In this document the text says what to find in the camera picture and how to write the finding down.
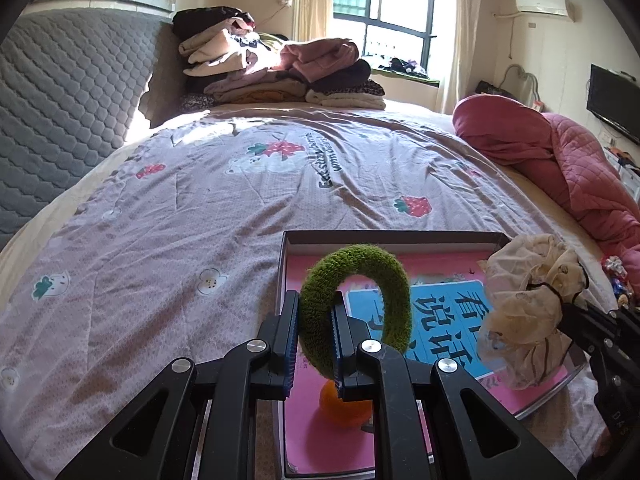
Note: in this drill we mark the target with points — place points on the black wall television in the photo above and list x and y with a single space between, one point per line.
612 97

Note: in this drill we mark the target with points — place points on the white air conditioner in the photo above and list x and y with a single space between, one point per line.
542 6

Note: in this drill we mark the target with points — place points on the white drawer unit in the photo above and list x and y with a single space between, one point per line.
625 165

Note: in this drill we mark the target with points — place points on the grey quilted headboard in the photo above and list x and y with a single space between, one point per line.
65 100

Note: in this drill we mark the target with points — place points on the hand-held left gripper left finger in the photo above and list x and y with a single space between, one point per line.
291 350

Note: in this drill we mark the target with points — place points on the dark cloth bundle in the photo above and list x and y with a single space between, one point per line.
405 66

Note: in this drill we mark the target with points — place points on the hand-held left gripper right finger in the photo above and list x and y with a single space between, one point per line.
340 355

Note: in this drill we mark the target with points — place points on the pink and blue book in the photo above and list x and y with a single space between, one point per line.
310 440

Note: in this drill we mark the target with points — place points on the pink quilted blanket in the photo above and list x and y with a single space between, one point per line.
575 160

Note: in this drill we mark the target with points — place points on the small colourful doll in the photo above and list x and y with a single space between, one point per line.
614 272

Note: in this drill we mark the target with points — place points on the cream fabric scrunchie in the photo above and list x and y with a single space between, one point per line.
520 310

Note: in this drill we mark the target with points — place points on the white arched metal frame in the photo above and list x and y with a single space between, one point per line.
525 75

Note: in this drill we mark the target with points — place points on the shallow grey cardboard box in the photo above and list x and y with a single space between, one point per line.
400 240

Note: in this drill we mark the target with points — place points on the cream straight curtain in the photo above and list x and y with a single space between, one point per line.
462 35

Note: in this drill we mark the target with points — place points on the orange tangerine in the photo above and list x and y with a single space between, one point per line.
345 410

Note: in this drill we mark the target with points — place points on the green sill cushion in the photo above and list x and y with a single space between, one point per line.
410 80

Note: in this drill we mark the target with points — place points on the pile of folded clothes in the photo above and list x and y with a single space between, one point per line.
240 55

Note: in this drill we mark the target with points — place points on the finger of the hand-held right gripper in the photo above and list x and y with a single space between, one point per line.
590 325
625 320

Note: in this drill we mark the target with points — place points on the black bag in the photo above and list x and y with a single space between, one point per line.
492 89

